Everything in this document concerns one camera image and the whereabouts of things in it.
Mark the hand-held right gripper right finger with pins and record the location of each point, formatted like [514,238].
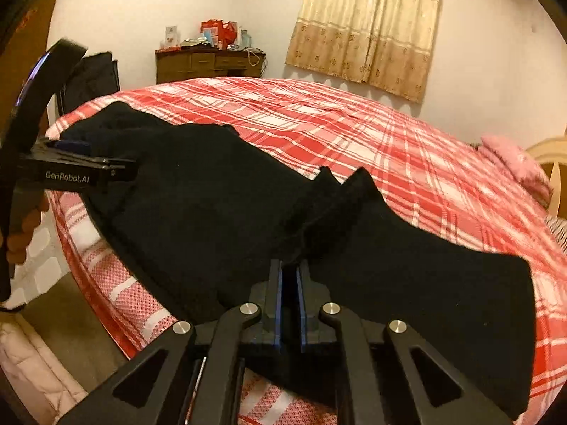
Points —
[304,312]

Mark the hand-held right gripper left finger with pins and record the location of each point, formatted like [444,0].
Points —
[277,312]

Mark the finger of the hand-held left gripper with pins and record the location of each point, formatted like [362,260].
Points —
[73,146]

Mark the black pants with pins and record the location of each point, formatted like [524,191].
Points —
[212,212]

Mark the person's left hand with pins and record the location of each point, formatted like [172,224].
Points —
[26,234]

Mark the black chair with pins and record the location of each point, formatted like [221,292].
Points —
[95,77]

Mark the white photo card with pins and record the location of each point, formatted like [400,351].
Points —
[172,37]

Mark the dark wooden desk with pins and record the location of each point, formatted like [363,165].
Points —
[203,65]

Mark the red gift bags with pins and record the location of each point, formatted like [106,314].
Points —
[217,33]

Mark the pink quilted garment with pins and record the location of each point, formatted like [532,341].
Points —
[31,367]

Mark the red plaid round bed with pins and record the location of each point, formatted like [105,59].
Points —
[398,141]

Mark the pink folded quilt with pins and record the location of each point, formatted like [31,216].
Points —
[516,166]

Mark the striped pillow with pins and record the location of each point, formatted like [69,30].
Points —
[559,232]

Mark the cream round headboard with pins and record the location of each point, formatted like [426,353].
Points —
[551,159]

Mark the beige patterned window curtain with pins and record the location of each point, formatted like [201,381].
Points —
[367,26]

